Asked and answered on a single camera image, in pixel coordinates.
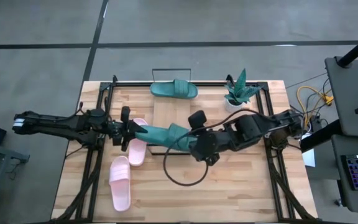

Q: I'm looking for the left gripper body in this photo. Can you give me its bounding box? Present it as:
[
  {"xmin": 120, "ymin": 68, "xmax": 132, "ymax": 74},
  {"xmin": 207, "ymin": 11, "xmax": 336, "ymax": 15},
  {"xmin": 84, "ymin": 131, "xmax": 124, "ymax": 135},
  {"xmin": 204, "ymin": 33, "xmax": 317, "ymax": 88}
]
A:
[{"xmin": 108, "ymin": 105, "xmax": 131, "ymax": 152}]

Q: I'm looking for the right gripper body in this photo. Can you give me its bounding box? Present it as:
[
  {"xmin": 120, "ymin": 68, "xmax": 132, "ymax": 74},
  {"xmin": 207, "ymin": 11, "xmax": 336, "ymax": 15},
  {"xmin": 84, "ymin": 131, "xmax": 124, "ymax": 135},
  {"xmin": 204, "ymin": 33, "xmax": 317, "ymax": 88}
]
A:
[{"xmin": 190, "ymin": 130, "xmax": 222, "ymax": 166}]

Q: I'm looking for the pink slide sandal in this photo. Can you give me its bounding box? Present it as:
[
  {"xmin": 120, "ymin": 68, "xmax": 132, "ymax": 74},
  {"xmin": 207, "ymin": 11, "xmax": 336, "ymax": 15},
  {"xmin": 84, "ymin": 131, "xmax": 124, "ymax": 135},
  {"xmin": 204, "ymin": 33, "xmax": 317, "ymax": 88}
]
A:
[
  {"xmin": 128, "ymin": 118, "xmax": 149, "ymax": 167},
  {"xmin": 109, "ymin": 156, "xmax": 132, "ymax": 212}
]

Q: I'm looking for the green slide sandal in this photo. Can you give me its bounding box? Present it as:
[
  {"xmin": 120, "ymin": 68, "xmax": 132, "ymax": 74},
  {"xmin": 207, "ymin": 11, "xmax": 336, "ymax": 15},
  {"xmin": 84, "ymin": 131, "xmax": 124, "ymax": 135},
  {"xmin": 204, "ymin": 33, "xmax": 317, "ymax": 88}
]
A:
[
  {"xmin": 150, "ymin": 79, "xmax": 198, "ymax": 100},
  {"xmin": 135, "ymin": 123, "xmax": 198, "ymax": 153}
]

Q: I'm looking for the green plant in white pot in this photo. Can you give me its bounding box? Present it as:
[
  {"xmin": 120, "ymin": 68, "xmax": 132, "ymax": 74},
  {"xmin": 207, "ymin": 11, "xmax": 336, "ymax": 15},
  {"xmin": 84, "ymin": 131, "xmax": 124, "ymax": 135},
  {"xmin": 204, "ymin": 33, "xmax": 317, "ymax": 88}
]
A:
[{"xmin": 224, "ymin": 68, "xmax": 262, "ymax": 113}]

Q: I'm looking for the white paper sheet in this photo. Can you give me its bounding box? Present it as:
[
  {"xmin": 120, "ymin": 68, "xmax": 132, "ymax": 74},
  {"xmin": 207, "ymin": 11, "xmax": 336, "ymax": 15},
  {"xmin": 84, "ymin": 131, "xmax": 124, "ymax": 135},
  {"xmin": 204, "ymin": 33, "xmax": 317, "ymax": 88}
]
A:
[{"xmin": 301, "ymin": 133, "xmax": 316, "ymax": 167}]

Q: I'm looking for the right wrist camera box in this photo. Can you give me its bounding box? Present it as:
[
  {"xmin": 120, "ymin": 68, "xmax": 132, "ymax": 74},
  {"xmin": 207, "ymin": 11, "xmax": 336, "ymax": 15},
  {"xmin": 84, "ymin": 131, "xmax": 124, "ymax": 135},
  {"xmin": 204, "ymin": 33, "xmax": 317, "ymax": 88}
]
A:
[{"xmin": 187, "ymin": 110, "xmax": 208, "ymax": 131}]

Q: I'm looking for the black wire shoe rack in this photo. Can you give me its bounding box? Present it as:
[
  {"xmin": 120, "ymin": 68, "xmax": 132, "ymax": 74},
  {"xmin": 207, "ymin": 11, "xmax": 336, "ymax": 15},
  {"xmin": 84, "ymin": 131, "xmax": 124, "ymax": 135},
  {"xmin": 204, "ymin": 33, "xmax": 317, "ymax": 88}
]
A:
[{"xmin": 147, "ymin": 68, "xmax": 196, "ymax": 156}]

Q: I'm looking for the black cable loop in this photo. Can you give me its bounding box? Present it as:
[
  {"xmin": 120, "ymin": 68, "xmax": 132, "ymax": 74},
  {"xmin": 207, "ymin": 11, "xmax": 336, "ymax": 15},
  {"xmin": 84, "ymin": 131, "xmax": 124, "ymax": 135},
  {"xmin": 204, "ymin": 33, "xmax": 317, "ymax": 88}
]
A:
[{"xmin": 162, "ymin": 130, "xmax": 210, "ymax": 187}]

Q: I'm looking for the yellow cable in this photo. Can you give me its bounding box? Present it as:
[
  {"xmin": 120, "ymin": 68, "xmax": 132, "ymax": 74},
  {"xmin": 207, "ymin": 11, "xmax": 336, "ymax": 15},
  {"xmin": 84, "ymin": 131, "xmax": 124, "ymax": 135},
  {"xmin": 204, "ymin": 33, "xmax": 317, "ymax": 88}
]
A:
[{"xmin": 296, "ymin": 85, "xmax": 334, "ymax": 125}]

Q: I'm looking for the black stand post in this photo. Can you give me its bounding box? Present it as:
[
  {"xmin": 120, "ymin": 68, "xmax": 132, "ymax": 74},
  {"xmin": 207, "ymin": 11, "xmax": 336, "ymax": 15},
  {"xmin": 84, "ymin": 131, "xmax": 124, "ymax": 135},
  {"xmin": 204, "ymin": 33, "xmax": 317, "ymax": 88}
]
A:
[{"xmin": 337, "ymin": 27, "xmax": 358, "ymax": 68}]

